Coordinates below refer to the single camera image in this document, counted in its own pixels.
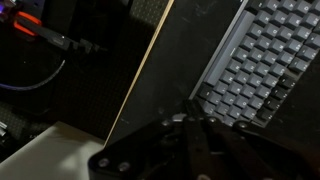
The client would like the black bar with connector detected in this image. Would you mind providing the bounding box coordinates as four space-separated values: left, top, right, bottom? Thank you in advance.
16 16 108 56

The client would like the dark curved cable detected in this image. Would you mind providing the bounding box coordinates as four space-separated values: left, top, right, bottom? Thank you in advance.
0 59 67 92

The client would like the grey mechanical keyboard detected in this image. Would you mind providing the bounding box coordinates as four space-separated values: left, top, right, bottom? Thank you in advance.
189 0 320 129

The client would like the black desk mat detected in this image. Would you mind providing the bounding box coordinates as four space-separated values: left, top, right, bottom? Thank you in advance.
104 0 320 161

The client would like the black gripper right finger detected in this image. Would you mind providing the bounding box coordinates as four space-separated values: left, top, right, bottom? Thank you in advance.
199 114 318 180

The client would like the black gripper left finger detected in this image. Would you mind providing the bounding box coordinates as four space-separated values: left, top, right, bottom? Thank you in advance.
88 99 209 180

